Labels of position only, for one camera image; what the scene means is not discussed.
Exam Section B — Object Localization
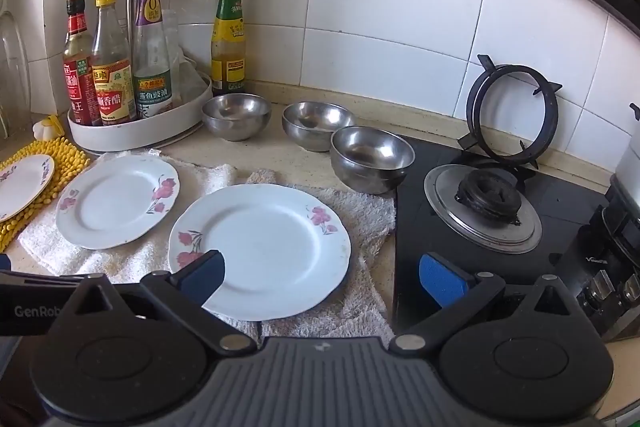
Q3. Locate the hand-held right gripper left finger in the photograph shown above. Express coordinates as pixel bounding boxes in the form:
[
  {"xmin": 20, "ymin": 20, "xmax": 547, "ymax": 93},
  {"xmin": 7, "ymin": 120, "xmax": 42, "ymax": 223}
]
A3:
[{"xmin": 65, "ymin": 250, "xmax": 258, "ymax": 354}]

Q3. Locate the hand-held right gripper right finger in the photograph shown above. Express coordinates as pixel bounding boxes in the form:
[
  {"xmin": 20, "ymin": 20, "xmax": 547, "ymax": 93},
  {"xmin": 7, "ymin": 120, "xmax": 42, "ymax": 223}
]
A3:
[{"xmin": 390, "ymin": 252, "xmax": 581, "ymax": 355}]

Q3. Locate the large white floral plate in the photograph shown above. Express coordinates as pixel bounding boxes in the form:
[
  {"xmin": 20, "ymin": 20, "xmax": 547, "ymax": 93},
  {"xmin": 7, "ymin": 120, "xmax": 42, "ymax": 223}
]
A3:
[{"xmin": 168, "ymin": 183, "xmax": 352, "ymax": 322}]

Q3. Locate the small white floral plate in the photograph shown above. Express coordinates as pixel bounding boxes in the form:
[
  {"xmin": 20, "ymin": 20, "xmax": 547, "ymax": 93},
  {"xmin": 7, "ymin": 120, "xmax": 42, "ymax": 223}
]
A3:
[{"xmin": 0, "ymin": 154, "xmax": 56, "ymax": 223}]

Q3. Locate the medium white floral plate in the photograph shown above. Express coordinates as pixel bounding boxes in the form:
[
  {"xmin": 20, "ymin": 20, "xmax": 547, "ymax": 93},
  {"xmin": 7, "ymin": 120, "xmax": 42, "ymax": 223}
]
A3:
[{"xmin": 55, "ymin": 155, "xmax": 180, "ymax": 250}]

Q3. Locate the steel bowl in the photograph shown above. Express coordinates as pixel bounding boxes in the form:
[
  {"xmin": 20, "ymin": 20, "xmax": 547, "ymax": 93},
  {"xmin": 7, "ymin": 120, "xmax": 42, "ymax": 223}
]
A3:
[
  {"xmin": 281, "ymin": 102, "xmax": 357, "ymax": 152},
  {"xmin": 201, "ymin": 93, "xmax": 272, "ymax": 142},
  {"xmin": 329, "ymin": 126, "xmax": 416, "ymax": 195}
]

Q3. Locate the black glass gas stove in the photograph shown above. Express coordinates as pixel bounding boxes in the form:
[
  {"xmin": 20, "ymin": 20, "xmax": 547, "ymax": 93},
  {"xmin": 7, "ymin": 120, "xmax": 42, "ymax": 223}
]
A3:
[{"xmin": 392, "ymin": 134, "xmax": 640, "ymax": 343}]

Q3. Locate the white towel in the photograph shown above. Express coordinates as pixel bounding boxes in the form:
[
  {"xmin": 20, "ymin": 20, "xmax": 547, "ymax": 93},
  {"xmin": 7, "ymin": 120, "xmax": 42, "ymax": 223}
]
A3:
[{"xmin": 17, "ymin": 149, "xmax": 398, "ymax": 340}]

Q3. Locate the yellow chenille mat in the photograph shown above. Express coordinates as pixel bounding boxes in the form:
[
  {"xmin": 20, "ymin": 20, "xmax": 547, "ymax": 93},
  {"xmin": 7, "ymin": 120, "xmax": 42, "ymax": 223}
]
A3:
[{"xmin": 0, "ymin": 136, "xmax": 92, "ymax": 253}]

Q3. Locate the white and yellow dish scrubber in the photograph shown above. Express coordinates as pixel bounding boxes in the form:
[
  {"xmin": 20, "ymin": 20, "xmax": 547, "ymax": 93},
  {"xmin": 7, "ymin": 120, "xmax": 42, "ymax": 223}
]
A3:
[{"xmin": 32, "ymin": 114, "xmax": 68, "ymax": 142}]

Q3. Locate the white two-tier condiment rack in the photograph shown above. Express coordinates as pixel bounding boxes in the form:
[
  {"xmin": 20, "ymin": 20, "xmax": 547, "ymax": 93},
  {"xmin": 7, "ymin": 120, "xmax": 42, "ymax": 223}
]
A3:
[{"xmin": 65, "ymin": 0, "xmax": 213, "ymax": 154}]

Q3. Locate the black pan support under pot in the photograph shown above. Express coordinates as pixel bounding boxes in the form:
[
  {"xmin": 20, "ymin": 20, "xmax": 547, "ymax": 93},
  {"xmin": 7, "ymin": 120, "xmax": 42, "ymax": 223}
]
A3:
[{"xmin": 575, "ymin": 187, "xmax": 640, "ymax": 268}]

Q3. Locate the black round pan support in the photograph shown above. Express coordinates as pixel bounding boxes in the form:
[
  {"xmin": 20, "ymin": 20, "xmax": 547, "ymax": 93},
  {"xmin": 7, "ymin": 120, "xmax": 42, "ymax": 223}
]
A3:
[{"xmin": 457, "ymin": 54, "xmax": 563, "ymax": 171}]

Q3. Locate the red cap sauce bottle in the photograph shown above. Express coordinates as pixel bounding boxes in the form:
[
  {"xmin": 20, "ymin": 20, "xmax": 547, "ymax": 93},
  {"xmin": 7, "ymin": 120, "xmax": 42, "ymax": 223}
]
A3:
[{"xmin": 62, "ymin": 0, "xmax": 103, "ymax": 126}]

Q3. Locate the large clear glass jar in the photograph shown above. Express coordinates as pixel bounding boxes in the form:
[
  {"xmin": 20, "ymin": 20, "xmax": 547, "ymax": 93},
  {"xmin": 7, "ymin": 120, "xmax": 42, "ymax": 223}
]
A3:
[{"xmin": 0, "ymin": 9, "xmax": 32, "ymax": 140}]

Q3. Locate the yellow cap vinegar bottle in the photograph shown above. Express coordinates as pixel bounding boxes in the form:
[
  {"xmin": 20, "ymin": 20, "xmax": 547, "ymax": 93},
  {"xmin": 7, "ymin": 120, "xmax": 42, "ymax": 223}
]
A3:
[{"xmin": 91, "ymin": 0, "xmax": 137, "ymax": 126}]

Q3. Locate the clear plastic cup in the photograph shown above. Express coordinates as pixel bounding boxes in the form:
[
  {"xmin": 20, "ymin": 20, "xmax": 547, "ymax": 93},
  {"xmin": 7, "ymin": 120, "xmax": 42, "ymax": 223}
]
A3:
[{"xmin": 162, "ymin": 9, "xmax": 203, "ymax": 102}]

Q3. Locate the steel pot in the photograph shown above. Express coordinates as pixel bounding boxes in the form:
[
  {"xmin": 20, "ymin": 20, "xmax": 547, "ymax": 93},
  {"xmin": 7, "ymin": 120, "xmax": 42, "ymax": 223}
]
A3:
[{"xmin": 607, "ymin": 104, "xmax": 640, "ymax": 212}]

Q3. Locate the purple label sauce bottle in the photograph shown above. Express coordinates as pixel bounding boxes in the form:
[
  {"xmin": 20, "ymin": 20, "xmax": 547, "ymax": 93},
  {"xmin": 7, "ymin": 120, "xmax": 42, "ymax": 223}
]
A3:
[{"xmin": 132, "ymin": 0, "xmax": 174, "ymax": 120}]

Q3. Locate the green label sauce bottle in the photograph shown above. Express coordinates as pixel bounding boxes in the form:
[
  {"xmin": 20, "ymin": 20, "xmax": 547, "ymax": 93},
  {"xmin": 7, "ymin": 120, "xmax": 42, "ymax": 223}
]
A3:
[{"xmin": 210, "ymin": 0, "xmax": 247, "ymax": 96}]

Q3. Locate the steel rod with black cap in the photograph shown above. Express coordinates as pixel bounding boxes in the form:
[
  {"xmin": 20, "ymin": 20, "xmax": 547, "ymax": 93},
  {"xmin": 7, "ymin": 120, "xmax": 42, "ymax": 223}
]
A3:
[{"xmin": 122, "ymin": 0, "xmax": 140, "ymax": 58}]

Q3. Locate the steel burner ring plate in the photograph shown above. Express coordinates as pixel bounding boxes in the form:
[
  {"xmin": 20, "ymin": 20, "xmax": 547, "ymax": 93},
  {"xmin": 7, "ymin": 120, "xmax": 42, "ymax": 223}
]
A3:
[{"xmin": 424, "ymin": 164, "xmax": 543, "ymax": 254}]

